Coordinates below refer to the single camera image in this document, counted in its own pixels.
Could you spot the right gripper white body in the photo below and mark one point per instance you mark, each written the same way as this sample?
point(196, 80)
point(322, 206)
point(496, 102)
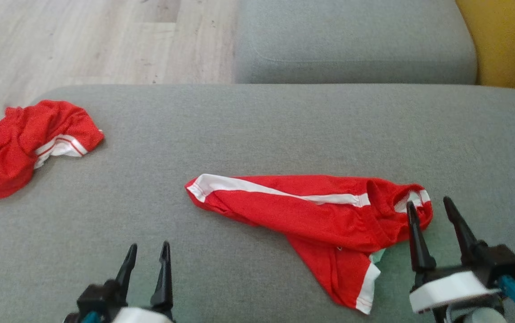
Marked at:
point(450, 289)

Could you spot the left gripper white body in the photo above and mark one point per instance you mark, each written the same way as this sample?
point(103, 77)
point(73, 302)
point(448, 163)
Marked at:
point(140, 316)

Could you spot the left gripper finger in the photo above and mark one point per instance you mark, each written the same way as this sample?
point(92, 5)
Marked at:
point(128, 269)
point(164, 282)

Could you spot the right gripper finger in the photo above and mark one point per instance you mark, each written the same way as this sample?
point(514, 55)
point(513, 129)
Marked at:
point(418, 246)
point(463, 235)

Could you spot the red shorts with white stripes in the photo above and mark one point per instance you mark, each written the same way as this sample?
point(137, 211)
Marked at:
point(311, 215)

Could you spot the red jersey with number 23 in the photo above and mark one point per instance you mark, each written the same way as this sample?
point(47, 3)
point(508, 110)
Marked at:
point(6, 157)

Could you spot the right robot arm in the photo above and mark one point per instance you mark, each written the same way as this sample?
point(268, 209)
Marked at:
point(486, 317)

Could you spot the large grey sofa seat cushion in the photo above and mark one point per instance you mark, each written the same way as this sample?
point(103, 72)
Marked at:
point(239, 134)

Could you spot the yellow sofa backrest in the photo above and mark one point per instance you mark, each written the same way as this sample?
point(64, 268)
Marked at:
point(508, 40)

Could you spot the grey sofa back cushion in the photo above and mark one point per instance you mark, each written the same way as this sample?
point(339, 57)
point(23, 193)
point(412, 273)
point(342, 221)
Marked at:
point(351, 36)

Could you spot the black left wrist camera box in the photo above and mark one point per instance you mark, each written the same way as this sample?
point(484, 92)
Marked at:
point(98, 298)

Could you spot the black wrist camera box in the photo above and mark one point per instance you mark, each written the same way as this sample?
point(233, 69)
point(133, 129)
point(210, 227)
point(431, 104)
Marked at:
point(98, 298)
point(502, 264)

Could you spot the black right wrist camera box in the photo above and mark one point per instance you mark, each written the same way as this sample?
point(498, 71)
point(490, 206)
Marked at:
point(502, 264)

